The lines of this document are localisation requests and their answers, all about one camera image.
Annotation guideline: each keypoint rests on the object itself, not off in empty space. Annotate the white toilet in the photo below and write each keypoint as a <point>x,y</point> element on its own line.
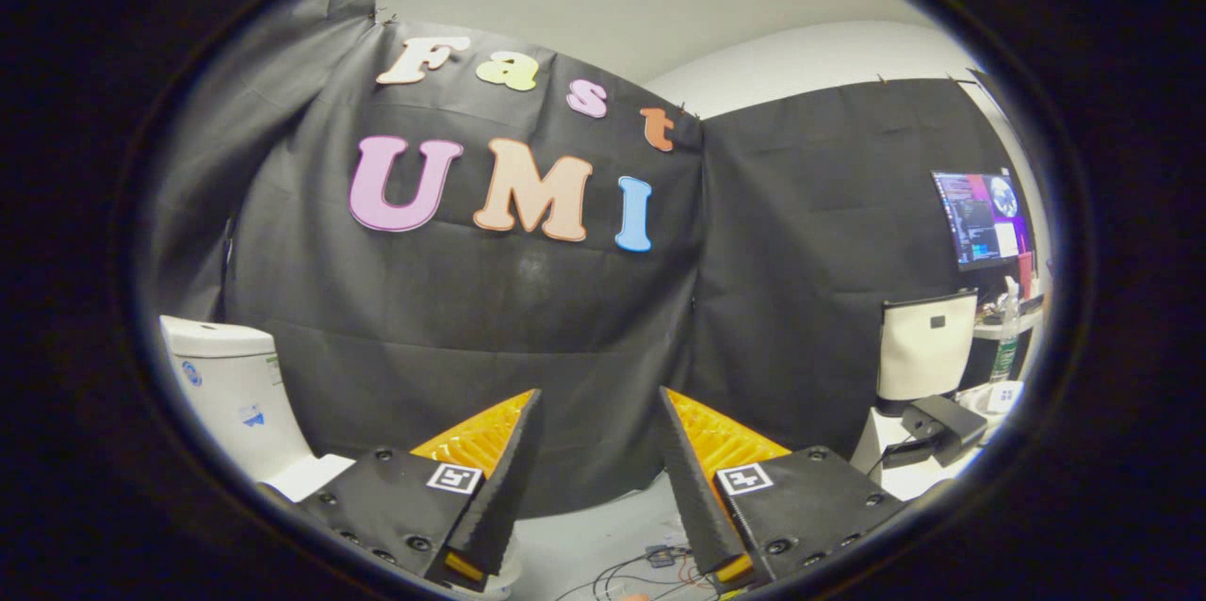
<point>226,384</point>

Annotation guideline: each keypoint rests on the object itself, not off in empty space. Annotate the black box device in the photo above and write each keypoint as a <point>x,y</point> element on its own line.
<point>947,422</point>

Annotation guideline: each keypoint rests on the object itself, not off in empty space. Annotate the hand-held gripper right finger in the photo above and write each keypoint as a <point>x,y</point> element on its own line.
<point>692,488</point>

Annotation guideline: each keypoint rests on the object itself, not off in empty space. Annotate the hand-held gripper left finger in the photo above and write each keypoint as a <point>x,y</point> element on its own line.
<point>499,488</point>

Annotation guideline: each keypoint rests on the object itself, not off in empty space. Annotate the small white box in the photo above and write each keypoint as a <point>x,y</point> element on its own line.
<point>1004,397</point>

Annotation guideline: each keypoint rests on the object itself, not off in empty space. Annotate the white toilet lid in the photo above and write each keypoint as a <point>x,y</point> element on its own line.
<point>316,477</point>

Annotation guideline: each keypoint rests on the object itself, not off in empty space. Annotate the clear plastic bottle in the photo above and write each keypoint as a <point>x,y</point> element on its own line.
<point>1006,337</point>

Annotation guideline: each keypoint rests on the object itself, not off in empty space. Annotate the black backdrop cloth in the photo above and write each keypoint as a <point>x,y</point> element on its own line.
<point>471,318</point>

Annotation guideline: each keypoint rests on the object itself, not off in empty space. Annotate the small dark electronic module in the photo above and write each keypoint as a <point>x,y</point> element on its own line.
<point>660,555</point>

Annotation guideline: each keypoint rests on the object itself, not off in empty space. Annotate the white case with black trim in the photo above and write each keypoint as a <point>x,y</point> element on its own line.
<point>923,351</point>

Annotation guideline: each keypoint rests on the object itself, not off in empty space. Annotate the computer monitor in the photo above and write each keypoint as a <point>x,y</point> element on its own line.
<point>980,219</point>

